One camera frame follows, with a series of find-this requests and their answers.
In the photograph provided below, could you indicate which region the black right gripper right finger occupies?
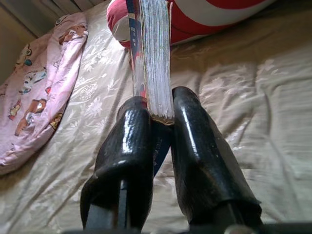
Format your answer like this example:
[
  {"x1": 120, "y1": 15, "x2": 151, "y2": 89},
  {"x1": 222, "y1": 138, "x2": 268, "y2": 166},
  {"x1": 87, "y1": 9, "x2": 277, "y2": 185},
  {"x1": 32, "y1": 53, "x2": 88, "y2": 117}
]
[{"x1": 170, "y1": 87, "x2": 263, "y2": 226}]

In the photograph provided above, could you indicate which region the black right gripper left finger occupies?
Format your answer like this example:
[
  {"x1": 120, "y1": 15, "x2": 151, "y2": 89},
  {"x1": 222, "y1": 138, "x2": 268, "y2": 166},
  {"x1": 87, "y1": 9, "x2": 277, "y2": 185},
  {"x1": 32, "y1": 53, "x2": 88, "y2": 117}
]
[{"x1": 80, "y1": 96, "x2": 154, "y2": 231}]

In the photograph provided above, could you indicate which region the colourful comic book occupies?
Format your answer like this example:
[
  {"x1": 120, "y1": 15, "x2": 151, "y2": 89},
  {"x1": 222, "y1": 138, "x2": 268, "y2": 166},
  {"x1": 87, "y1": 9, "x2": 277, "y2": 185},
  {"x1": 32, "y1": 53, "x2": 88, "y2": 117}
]
[{"x1": 125, "y1": 0, "x2": 175, "y2": 176}]

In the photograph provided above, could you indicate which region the bed with beige floral sheet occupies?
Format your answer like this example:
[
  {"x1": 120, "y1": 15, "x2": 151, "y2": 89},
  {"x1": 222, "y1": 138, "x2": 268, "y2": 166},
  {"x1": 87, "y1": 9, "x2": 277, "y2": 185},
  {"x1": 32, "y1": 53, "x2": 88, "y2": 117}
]
[{"x1": 0, "y1": 0, "x2": 312, "y2": 234}]

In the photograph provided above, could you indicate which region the pink cartoon print blanket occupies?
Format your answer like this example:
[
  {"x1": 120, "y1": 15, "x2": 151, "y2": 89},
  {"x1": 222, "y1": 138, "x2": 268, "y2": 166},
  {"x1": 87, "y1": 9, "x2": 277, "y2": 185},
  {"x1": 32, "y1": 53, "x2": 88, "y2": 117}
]
[{"x1": 0, "y1": 12, "x2": 88, "y2": 175}]

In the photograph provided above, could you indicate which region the red white striped bolster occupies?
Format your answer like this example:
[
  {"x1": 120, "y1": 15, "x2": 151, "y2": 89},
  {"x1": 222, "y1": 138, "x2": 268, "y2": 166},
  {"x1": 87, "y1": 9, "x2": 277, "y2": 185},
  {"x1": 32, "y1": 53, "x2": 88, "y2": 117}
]
[{"x1": 106, "y1": 0, "x2": 277, "y2": 48}]

